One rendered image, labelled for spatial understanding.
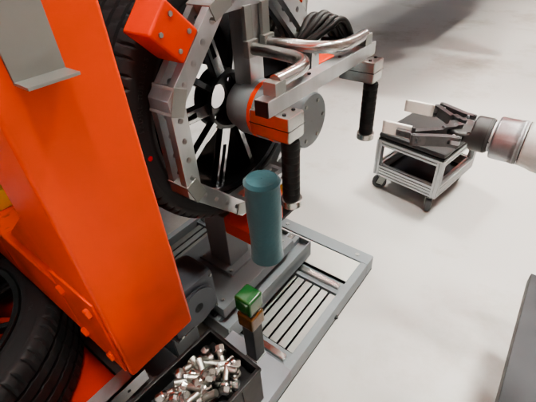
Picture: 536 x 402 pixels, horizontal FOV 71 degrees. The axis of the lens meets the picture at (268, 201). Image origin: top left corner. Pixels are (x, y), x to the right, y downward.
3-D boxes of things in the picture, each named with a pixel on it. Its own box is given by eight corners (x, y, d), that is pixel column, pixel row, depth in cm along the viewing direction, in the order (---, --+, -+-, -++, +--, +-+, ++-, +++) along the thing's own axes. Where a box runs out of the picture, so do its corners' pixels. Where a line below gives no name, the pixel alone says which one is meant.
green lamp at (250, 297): (248, 295, 76) (246, 281, 73) (263, 304, 74) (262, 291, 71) (234, 309, 73) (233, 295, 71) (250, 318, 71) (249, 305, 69)
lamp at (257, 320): (250, 310, 79) (248, 298, 77) (265, 320, 77) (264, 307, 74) (238, 324, 76) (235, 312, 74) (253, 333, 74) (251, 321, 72)
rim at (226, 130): (251, 39, 128) (129, -62, 85) (309, 48, 116) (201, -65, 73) (205, 179, 133) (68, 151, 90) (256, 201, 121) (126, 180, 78)
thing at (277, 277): (245, 225, 176) (243, 208, 170) (310, 256, 158) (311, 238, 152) (162, 295, 145) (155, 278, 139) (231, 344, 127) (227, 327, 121)
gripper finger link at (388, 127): (412, 138, 84) (411, 139, 84) (382, 131, 88) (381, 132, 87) (415, 126, 82) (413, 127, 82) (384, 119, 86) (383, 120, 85)
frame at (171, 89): (301, 151, 129) (301, -35, 96) (317, 155, 126) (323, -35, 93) (183, 241, 96) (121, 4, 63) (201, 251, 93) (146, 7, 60)
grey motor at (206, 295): (152, 279, 152) (128, 212, 131) (229, 333, 131) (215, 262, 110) (114, 310, 141) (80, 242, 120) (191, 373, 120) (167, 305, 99)
